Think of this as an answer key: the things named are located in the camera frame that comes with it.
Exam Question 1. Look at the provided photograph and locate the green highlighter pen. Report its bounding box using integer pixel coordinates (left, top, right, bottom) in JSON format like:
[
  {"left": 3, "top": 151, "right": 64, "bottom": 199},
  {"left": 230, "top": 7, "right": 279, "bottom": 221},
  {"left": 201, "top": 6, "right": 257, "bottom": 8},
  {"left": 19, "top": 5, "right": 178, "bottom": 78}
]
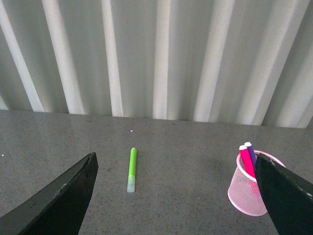
[{"left": 127, "top": 147, "right": 137, "bottom": 193}]

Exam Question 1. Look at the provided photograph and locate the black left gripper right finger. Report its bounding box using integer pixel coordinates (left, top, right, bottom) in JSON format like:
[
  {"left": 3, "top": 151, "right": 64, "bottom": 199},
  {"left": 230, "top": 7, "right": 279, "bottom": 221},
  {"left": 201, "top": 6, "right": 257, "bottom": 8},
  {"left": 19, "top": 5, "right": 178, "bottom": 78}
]
[{"left": 254, "top": 153, "right": 313, "bottom": 235}]

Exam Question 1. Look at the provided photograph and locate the pink highlighter pen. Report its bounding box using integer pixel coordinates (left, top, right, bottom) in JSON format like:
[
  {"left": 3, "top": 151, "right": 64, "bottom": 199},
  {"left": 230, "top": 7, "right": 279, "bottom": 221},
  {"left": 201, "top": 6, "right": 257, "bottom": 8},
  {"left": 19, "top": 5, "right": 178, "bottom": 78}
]
[{"left": 239, "top": 145, "right": 255, "bottom": 179}]

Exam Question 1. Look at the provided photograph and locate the purple highlighter pen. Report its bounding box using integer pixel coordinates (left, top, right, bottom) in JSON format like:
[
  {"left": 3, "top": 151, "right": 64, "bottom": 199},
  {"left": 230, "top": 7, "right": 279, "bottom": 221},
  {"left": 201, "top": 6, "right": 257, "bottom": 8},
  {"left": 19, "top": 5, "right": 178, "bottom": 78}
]
[{"left": 244, "top": 142, "right": 257, "bottom": 166}]

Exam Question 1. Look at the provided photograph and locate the pink mesh pen cup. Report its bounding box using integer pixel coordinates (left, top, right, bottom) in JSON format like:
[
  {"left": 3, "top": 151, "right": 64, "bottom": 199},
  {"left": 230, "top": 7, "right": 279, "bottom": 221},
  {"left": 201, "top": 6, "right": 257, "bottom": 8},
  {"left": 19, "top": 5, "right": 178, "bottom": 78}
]
[{"left": 227, "top": 149, "right": 287, "bottom": 217}]

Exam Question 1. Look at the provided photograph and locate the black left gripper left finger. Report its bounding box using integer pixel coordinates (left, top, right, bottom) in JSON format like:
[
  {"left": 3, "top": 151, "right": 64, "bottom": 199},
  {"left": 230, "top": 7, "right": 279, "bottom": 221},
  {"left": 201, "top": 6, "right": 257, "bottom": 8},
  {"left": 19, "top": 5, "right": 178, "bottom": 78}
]
[{"left": 0, "top": 153, "right": 98, "bottom": 235}]

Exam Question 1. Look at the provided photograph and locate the white pleated curtain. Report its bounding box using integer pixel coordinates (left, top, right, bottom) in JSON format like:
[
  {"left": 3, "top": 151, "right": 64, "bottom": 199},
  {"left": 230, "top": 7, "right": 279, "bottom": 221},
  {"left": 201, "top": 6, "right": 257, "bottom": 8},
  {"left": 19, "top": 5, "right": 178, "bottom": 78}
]
[{"left": 0, "top": 0, "right": 313, "bottom": 128}]

